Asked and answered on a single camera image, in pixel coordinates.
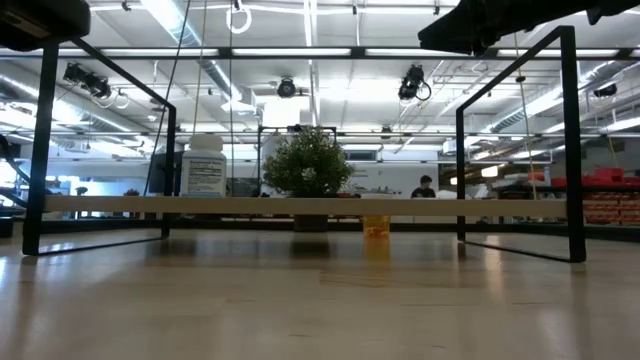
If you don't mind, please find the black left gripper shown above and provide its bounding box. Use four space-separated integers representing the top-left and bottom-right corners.
0 0 92 53

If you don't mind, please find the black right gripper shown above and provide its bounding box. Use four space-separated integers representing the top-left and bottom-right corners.
417 0 640 56

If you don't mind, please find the orange medicine bottle white cap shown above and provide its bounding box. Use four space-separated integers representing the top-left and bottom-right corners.
363 215 391 240

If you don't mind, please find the person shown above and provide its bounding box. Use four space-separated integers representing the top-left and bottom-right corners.
410 174 437 200

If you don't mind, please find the black overhead light beam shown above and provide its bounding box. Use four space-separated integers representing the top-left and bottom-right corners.
0 46 640 62

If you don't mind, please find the black monitor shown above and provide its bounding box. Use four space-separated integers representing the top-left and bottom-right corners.
148 149 184 197

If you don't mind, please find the rack of red bins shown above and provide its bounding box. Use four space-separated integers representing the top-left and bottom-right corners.
529 167 640 226

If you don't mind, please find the green potted plant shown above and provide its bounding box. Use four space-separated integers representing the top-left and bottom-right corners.
262 124 356 232

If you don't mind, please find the white cup upper left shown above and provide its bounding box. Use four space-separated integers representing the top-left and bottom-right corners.
179 133 229 198

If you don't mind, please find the black hanging cable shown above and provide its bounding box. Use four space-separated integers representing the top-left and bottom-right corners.
143 0 192 197

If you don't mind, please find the white cable ring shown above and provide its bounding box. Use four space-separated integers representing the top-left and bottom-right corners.
225 0 253 35

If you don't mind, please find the black aluminium table frame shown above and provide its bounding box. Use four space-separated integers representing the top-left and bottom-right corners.
0 214 640 242

